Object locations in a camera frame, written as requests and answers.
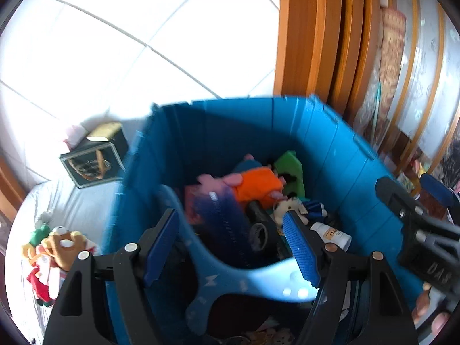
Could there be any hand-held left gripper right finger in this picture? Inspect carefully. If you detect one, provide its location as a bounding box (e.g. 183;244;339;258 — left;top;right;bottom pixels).
283;210;419;345

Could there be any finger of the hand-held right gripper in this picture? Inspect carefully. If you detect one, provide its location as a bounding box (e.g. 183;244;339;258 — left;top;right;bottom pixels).
420;173;455;207
375;177;429;223

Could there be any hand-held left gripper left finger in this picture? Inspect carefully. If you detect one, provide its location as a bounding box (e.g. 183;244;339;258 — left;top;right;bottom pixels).
42;208;180;345

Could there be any white teddy bear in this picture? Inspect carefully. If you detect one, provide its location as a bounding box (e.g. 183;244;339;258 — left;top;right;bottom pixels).
272;198;327;225

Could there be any blue plastic container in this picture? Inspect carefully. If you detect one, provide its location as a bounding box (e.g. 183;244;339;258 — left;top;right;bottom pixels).
102;95;425;345

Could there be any blue foam boomerang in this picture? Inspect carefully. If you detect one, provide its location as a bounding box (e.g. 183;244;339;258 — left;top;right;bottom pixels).
156;185;320;336

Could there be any person's right hand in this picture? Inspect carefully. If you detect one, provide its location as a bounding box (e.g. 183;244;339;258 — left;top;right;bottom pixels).
413;282;460;335

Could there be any white bottle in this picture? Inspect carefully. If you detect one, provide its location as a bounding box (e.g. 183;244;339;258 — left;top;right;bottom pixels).
310;222;352;252

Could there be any black tape roll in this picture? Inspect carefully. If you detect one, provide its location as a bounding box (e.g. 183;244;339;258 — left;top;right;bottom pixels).
250;223;280;253

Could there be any black cylinder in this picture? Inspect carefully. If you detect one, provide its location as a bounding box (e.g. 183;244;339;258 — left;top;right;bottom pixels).
245;200;274;229

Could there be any blue purple brush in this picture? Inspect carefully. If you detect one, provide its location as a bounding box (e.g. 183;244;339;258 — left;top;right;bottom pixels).
194;191;253;267

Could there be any pink pig plush orange dress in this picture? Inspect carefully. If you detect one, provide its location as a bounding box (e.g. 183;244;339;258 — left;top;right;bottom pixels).
197;165;287;210

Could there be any green plush toy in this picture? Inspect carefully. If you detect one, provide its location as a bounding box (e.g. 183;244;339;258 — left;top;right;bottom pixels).
28;223;51;247
273;151;306;199

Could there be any brown plush toy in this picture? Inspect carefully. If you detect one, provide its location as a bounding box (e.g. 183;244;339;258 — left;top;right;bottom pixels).
246;327;297;345

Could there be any striped grey bed sheet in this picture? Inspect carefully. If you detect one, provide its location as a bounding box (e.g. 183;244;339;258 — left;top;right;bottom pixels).
5;178;124;345

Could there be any tan plush toy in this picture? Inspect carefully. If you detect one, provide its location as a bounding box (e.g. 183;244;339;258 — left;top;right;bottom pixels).
46;230;89;273

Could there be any black gift box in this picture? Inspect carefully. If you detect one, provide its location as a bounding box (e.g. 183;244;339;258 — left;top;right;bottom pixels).
59;122;129;189

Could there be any pink plush with red cape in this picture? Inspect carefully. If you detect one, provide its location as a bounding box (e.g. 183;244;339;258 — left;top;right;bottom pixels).
27;264;60;307

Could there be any small white pink box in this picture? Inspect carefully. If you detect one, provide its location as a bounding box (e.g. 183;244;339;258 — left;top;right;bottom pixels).
61;125;87;150

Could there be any wooden wardrobe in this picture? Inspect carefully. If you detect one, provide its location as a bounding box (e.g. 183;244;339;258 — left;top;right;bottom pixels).
273;0;390;116

